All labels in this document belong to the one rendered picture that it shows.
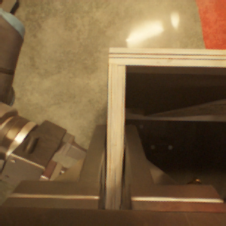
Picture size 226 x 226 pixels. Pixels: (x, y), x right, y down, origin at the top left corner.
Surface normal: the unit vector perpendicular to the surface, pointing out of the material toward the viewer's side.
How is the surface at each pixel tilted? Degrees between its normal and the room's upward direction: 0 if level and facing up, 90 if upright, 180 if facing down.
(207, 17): 0
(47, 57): 0
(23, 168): 11
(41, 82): 0
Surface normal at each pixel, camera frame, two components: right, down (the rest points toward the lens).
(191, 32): -0.01, 0.12
